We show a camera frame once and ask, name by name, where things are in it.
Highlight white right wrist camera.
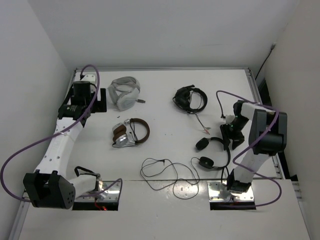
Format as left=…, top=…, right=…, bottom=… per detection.
left=221, top=115, right=235, bottom=125

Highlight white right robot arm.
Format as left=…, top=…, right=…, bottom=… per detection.
left=220, top=100, right=288, bottom=193

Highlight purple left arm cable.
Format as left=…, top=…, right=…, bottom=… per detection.
left=0, top=64, right=123, bottom=202

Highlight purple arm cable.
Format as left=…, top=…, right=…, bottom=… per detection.
left=0, top=64, right=123, bottom=202
left=216, top=90, right=283, bottom=208

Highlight black headphones with thin cable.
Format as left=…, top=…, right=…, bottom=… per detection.
left=139, top=136, right=231, bottom=200

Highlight brown silver headphones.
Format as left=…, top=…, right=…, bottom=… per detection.
left=112, top=118, right=151, bottom=148

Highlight black wall cable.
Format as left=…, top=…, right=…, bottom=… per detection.
left=254, top=43, right=276, bottom=81

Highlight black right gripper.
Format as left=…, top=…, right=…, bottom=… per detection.
left=220, top=116, right=249, bottom=151

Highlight black wrapped headset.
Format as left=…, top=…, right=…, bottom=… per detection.
left=172, top=84, right=210, bottom=135

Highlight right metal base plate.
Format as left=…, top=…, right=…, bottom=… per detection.
left=207, top=180, right=255, bottom=203

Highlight white grey headphones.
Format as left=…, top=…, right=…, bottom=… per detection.
left=108, top=76, right=146, bottom=111

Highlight aluminium table edge rail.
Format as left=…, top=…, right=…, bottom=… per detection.
left=74, top=66, right=251, bottom=71

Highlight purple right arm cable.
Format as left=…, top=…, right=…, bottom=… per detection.
left=216, top=90, right=283, bottom=208

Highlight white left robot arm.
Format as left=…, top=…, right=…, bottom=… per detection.
left=23, top=74, right=107, bottom=209

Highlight metal base plate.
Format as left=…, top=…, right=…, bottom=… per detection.
left=75, top=178, right=123, bottom=203
left=207, top=180, right=255, bottom=203

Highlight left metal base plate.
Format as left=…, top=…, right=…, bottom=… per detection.
left=75, top=178, right=123, bottom=203

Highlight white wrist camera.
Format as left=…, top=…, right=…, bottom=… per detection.
left=221, top=115, right=235, bottom=125
left=81, top=74, right=97, bottom=85

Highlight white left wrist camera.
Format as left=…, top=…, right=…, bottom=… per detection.
left=81, top=74, right=97, bottom=85

